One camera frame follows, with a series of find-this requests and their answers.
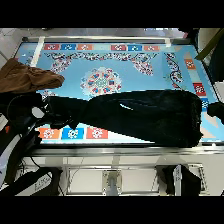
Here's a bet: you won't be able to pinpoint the brown garment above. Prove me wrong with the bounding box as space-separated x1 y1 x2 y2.
0 58 66 95

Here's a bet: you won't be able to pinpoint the silver frame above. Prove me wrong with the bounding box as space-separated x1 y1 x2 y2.
13 33 224 196

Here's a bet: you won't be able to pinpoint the dark jeans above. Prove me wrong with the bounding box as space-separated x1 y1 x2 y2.
44 88 205 149

